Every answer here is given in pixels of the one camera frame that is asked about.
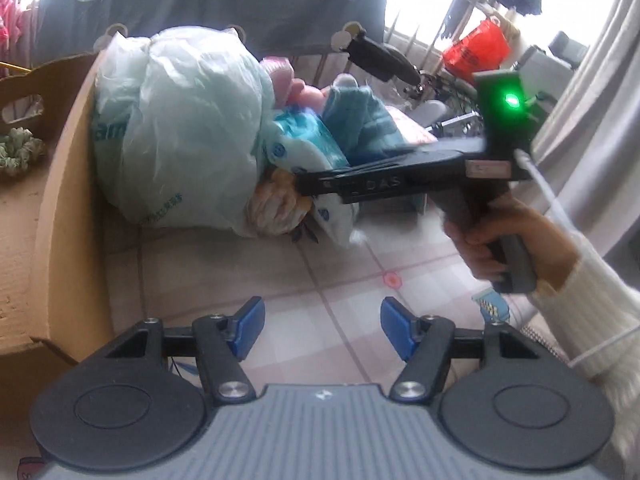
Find brown cardboard box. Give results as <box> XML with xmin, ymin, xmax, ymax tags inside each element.
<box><xmin>0</xmin><ymin>52</ymin><xmax>116</xmax><ymax>366</ymax></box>

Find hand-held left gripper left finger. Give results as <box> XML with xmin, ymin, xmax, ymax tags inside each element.
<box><xmin>102</xmin><ymin>296</ymin><xmax>266</xmax><ymax>406</ymax></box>

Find black office chair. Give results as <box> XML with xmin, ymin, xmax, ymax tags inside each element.
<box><xmin>345</xmin><ymin>32</ymin><xmax>423</xmax><ymax>86</ymax></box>

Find grey box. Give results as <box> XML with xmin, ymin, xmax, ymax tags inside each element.
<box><xmin>547</xmin><ymin>30</ymin><xmax>591</xmax><ymax>68</ymax></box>

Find green scrunchie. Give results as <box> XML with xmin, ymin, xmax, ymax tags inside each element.
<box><xmin>0</xmin><ymin>127</ymin><xmax>47</xmax><ymax>177</ymax></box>

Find grey dotted hanging bedsheet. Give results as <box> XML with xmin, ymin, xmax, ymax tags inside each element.
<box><xmin>37</xmin><ymin>0</ymin><xmax>396</xmax><ymax>68</ymax></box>

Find grey curtain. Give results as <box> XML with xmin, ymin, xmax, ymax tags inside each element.
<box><xmin>530</xmin><ymin>0</ymin><xmax>640</xmax><ymax>261</ymax></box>

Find red plastic bag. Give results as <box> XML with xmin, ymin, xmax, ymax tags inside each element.
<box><xmin>442</xmin><ymin>20</ymin><xmax>511</xmax><ymax>86</ymax></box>

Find teal checked towel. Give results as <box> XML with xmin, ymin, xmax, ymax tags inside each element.
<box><xmin>322</xmin><ymin>82</ymin><xmax>416</xmax><ymax>161</ymax></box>

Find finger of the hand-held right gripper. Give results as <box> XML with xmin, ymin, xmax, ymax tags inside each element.
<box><xmin>295</xmin><ymin>152</ymin><xmax>426</xmax><ymax>206</ymax></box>

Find person's right forearm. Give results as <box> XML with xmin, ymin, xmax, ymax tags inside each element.
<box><xmin>530</xmin><ymin>245</ymin><xmax>640</xmax><ymax>381</ymax></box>

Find orange patterned cloth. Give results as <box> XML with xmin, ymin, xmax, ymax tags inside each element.
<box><xmin>244</xmin><ymin>167</ymin><xmax>313</xmax><ymax>236</ymax></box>

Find pink hanging clothes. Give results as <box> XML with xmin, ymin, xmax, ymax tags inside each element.
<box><xmin>0</xmin><ymin>0</ymin><xmax>36</xmax><ymax>43</ymax></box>

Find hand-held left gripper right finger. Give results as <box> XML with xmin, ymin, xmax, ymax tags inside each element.
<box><xmin>380</xmin><ymin>297</ymin><xmax>541</xmax><ymax>406</ymax></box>

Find pale green plastic bag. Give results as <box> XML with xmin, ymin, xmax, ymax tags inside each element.
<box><xmin>92</xmin><ymin>25</ymin><xmax>278</xmax><ymax>238</ymax></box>

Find person's right hand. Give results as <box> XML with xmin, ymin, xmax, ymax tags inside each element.
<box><xmin>444</xmin><ymin>195</ymin><xmax>581</xmax><ymax>291</ymax></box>

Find white cable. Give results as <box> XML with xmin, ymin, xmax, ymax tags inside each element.
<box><xmin>515</xmin><ymin>150</ymin><xmax>581</xmax><ymax>236</ymax></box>

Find white cabinet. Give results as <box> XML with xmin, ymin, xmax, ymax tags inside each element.
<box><xmin>515</xmin><ymin>45</ymin><xmax>558</xmax><ymax>111</ymax></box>

